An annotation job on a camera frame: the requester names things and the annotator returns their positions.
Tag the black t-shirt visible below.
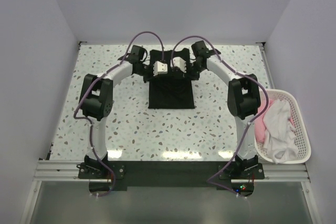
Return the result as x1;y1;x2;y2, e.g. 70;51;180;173
147;48;196;110

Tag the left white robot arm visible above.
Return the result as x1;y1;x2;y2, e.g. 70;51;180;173
74;46;149;178

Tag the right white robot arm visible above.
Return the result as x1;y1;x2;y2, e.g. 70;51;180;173
191;36;267;178

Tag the pink t-shirt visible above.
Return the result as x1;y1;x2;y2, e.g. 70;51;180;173
255;99;295;143

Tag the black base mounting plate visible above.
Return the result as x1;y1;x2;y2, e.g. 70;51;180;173
77;159;265;196

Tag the white plastic laundry basket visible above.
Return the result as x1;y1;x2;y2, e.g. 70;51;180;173
255;89;311;165

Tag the white t-shirt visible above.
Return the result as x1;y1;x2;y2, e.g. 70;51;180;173
263;99;299;164

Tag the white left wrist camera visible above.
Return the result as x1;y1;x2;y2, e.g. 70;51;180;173
153;61;168;76

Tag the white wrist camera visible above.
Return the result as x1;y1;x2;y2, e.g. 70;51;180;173
172;57;187;73
153;61;168;76

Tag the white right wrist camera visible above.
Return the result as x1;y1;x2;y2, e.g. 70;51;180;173
172;57;187;73

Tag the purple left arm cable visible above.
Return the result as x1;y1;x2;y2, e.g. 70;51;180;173
72;31;165;198

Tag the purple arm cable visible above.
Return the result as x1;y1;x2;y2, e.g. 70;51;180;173
170;34;270;196
72;31;165;198

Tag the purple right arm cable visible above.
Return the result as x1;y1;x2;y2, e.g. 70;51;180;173
170;34;270;196

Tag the aluminium front rail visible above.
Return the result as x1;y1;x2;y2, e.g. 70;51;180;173
33;161;310;182

